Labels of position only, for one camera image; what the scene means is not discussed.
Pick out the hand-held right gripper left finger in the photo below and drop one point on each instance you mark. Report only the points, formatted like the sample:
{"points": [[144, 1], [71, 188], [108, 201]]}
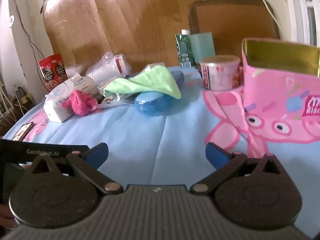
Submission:
{"points": [[96, 155]]}

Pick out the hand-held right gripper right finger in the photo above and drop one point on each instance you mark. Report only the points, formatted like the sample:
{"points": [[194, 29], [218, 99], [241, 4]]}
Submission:
{"points": [[216, 156]]}

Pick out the pink fluffy cloth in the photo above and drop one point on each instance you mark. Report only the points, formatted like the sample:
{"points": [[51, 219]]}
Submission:
{"points": [[81, 103]]}

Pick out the white blue wipes pack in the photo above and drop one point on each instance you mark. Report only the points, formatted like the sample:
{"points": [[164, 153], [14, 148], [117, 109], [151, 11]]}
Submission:
{"points": [[112, 101]]}

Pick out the blue glasses case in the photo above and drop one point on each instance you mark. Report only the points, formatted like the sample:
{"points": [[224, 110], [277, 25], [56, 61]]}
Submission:
{"points": [[152, 103]]}

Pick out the pink printed tin box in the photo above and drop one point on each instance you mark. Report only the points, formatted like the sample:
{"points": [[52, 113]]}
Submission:
{"points": [[280, 90]]}

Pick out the light green cloth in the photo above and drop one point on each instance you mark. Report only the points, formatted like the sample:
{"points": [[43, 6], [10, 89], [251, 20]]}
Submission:
{"points": [[152, 80]]}

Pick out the smartphone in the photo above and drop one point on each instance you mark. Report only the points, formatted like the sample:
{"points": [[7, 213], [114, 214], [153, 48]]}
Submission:
{"points": [[23, 131]]}

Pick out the black power adapter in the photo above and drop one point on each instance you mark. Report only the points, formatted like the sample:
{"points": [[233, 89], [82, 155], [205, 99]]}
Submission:
{"points": [[22, 96]]}

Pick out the white tissue pack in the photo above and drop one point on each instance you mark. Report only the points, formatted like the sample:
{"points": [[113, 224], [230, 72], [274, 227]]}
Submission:
{"points": [[58, 102]]}

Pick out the printed blue blanket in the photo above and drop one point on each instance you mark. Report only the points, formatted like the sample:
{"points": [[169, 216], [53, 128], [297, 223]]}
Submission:
{"points": [[150, 130]]}

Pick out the red snack box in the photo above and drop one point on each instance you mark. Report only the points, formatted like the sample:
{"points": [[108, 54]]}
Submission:
{"points": [[53, 72]]}

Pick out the round pink label can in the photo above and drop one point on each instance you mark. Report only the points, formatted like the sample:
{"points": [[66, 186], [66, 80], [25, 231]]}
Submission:
{"points": [[218, 73]]}

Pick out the plastic bag of paper cups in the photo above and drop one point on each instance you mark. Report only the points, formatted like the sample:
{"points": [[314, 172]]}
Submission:
{"points": [[107, 67]]}

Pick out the teal box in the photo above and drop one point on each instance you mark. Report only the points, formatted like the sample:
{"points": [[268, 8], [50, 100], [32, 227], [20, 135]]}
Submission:
{"points": [[202, 47]]}

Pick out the green drink carton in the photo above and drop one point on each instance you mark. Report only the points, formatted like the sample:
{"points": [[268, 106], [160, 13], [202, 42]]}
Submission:
{"points": [[184, 50]]}

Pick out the wooden board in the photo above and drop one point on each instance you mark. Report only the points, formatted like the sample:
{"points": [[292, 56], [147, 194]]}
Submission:
{"points": [[120, 22]]}

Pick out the white window frame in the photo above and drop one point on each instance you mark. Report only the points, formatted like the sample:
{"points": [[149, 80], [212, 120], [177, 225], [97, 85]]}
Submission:
{"points": [[306, 10]]}

